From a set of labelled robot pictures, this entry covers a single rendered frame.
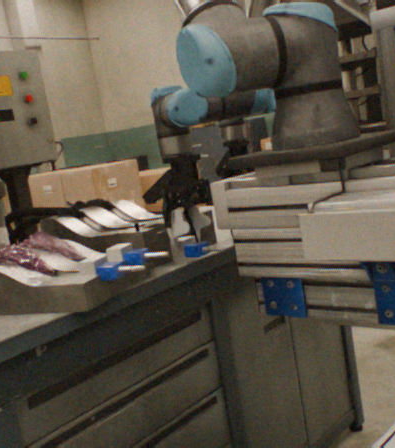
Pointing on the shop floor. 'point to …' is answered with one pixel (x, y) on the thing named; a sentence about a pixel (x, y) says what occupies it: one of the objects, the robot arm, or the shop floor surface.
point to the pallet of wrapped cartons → (86, 185)
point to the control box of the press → (15, 121)
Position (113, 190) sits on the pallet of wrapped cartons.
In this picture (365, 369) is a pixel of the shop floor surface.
